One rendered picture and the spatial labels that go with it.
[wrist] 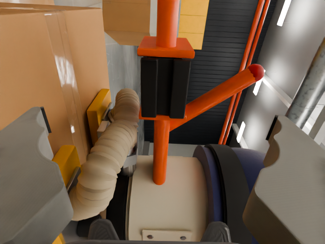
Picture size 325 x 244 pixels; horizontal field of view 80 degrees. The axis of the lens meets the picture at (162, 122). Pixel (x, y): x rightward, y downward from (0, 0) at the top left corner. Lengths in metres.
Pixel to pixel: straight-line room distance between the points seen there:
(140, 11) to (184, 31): 6.02
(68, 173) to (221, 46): 11.26
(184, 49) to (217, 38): 11.06
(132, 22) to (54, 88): 1.38
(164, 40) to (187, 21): 7.34
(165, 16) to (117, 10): 1.45
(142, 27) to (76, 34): 1.27
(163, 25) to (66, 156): 0.18
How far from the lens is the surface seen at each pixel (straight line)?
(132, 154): 0.32
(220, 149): 0.37
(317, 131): 3.20
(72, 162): 0.27
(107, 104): 0.41
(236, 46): 11.64
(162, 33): 0.22
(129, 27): 1.61
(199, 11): 7.56
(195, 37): 7.68
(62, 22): 0.31
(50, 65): 0.27
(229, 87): 0.27
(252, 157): 0.38
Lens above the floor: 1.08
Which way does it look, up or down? 1 degrees up
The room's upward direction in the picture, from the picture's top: 93 degrees clockwise
